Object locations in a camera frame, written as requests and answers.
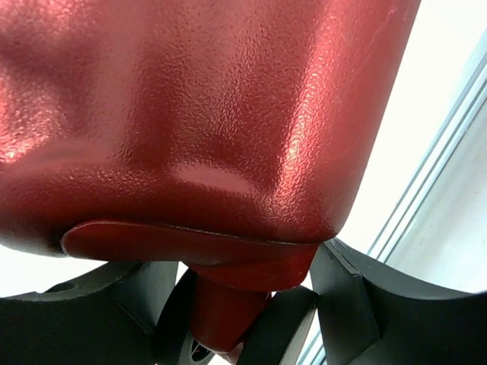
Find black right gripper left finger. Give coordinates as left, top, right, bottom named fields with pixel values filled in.
left=1, top=262, right=178, bottom=364

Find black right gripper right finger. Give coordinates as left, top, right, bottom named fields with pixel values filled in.
left=310, top=239, right=486, bottom=364

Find red hard-shell suitcase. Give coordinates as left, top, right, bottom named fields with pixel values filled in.
left=1, top=1, right=419, bottom=354

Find aluminium table frame rail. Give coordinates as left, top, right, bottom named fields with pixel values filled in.
left=368, top=33, right=486, bottom=262

